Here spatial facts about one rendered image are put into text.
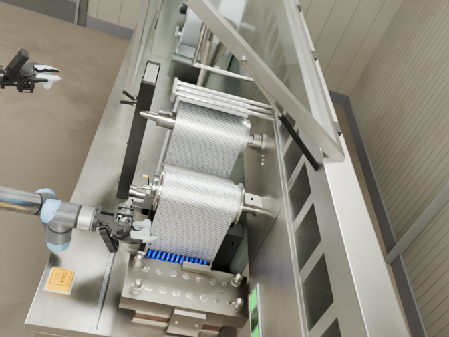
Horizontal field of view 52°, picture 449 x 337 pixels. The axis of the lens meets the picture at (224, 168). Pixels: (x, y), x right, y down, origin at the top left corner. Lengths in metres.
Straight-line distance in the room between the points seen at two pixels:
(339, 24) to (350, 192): 3.93
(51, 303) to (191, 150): 0.66
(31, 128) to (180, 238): 2.26
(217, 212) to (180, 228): 0.14
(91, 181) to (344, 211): 1.19
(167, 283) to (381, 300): 0.80
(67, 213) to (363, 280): 0.92
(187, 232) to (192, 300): 0.21
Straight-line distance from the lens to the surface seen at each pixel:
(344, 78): 5.18
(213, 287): 1.53
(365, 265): 0.91
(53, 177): 3.22
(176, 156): 1.58
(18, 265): 2.76
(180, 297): 1.48
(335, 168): 1.10
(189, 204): 1.40
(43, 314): 1.55
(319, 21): 4.86
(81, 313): 1.55
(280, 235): 1.25
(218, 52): 1.92
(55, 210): 1.48
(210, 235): 1.49
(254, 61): 0.96
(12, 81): 1.89
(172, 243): 1.53
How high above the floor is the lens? 2.23
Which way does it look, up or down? 38 degrees down
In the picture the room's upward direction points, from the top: 22 degrees clockwise
